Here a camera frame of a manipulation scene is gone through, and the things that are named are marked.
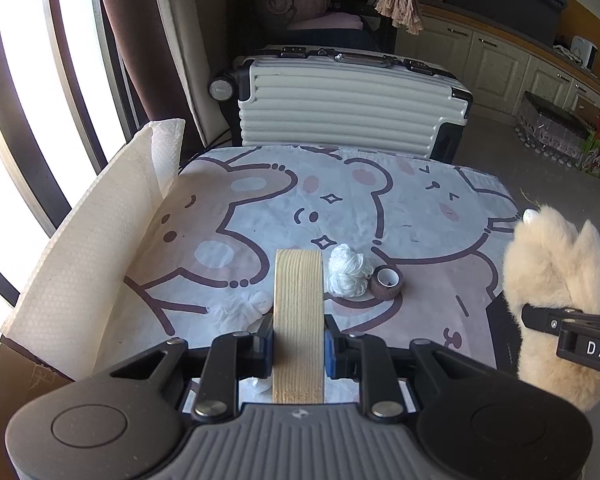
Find window frame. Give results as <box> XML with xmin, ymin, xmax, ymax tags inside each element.
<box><xmin>0</xmin><ymin>0</ymin><xmax>146</xmax><ymax>376</ymax></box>

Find white paper towel sheet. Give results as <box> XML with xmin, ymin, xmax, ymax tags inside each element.
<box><xmin>0</xmin><ymin>119</ymin><xmax>187</xmax><ymax>381</ymax></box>

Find pack of water bottles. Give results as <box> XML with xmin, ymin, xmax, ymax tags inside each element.
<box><xmin>515</xmin><ymin>91</ymin><xmax>593</xmax><ymax>168</ymax></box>

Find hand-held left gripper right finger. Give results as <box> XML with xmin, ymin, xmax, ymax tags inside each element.
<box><xmin>324</xmin><ymin>316</ymin><xmax>483</xmax><ymax>421</ymax></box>

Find small white fluffy tuft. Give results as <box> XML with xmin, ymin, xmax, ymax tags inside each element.
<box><xmin>207</xmin><ymin>294</ymin><xmax>271</xmax><ymax>332</ymax></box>

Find white ribbed suitcase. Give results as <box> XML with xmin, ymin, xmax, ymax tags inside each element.
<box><xmin>208</xmin><ymin>45</ymin><xmax>475</xmax><ymax>163</ymax></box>

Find bear printed blanket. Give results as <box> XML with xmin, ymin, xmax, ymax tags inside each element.
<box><xmin>95</xmin><ymin>145</ymin><xmax>523</xmax><ymax>406</ymax></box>

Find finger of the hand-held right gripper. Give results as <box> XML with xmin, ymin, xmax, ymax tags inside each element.
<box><xmin>522</xmin><ymin>303</ymin><xmax>600</xmax><ymax>332</ymax></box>

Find fluffy cream paw glove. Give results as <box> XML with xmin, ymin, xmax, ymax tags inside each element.
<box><xmin>502</xmin><ymin>204</ymin><xmax>600</xmax><ymax>413</ymax></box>

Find light wooden block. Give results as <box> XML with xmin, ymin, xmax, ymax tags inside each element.
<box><xmin>271</xmin><ymin>248</ymin><xmax>327</xmax><ymax>405</ymax></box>

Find white yarn bundle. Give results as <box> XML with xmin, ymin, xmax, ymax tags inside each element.
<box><xmin>327</xmin><ymin>244</ymin><xmax>375</xmax><ymax>297</ymax></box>

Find brown tape roll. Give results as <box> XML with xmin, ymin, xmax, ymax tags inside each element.
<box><xmin>371</xmin><ymin>266</ymin><xmax>402</xmax><ymax>299</ymax></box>

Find brown curtain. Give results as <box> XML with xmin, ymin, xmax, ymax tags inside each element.
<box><xmin>92</xmin><ymin>0</ymin><xmax>207</xmax><ymax>147</ymax></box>

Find cream kitchen cabinets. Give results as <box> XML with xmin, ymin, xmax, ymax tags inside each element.
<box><xmin>395</xmin><ymin>0</ymin><xmax>600</xmax><ymax>128</ymax></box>

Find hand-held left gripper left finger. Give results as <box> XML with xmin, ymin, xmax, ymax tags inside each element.
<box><xmin>110</xmin><ymin>316</ymin><xmax>275</xmax><ymax>422</ymax></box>

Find white countertop appliance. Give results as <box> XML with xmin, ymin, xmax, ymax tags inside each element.
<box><xmin>570</xmin><ymin>35</ymin><xmax>600</xmax><ymax>70</ymax></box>

